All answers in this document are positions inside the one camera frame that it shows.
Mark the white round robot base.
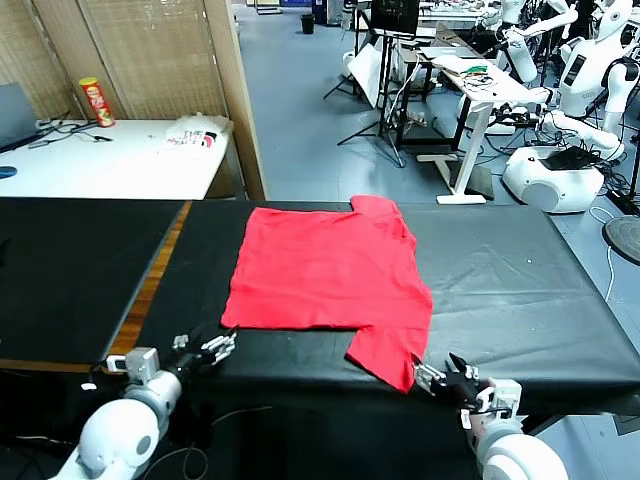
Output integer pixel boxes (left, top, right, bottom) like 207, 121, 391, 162
502, 144, 606, 215

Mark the red chips can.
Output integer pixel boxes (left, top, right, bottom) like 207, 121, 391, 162
78, 76, 117, 128

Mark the black table mat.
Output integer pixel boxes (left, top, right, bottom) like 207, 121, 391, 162
0, 197, 193, 366

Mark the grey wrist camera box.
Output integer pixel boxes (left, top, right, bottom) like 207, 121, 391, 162
105, 347, 161, 384
477, 378, 522, 419

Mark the white table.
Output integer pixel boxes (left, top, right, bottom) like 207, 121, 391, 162
0, 118, 236, 201

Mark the white humanoid robot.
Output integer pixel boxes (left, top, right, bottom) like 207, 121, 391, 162
542, 0, 640, 161
479, 0, 579, 84

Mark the black cable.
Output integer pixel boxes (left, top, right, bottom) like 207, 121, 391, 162
27, 117, 114, 150

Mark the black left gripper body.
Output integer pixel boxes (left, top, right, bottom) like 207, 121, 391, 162
167, 344, 217, 384

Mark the black power strip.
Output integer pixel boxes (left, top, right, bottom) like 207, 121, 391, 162
604, 189, 640, 216

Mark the thin black tripod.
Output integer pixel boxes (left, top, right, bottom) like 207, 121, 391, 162
322, 0, 364, 101

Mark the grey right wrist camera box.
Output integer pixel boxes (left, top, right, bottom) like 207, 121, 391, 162
477, 378, 522, 419

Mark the red t-shirt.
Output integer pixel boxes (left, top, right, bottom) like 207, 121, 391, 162
220, 194, 434, 395

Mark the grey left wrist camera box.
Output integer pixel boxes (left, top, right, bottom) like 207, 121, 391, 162
105, 347, 161, 384

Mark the black monitor tripod stand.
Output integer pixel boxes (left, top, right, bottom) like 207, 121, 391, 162
337, 29, 407, 169

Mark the wooden desk with black legs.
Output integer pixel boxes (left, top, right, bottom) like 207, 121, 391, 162
417, 42, 551, 206

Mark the wooden folding screen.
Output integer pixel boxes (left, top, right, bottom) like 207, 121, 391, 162
0, 0, 268, 201

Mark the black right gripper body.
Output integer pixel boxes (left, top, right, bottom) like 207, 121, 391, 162
442, 373, 495, 414

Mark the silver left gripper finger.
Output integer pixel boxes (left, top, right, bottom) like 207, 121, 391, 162
172, 325, 216, 352
200, 324, 240, 366

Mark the black monitor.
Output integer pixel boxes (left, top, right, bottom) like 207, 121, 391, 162
370, 0, 421, 41

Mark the black round floor plate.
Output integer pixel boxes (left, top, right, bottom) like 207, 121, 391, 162
602, 215, 640, 266

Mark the white floor cable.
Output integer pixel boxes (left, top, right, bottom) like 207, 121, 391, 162
588, 205, 619, 302

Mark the grey laptop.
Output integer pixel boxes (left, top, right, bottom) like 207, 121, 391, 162
0, 82, 44, 154

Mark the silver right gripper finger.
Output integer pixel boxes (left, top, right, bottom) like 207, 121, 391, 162
448, 352, 480, 385
412, 353, 447, 397

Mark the white printed plastic bag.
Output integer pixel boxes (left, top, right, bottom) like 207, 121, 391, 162
155, 113, 235, 160

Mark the white leaning board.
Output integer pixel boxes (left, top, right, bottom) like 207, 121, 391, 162
348, 42, 386, 109

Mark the large black table cover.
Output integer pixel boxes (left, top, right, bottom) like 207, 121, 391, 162
104, 199, 640, 419

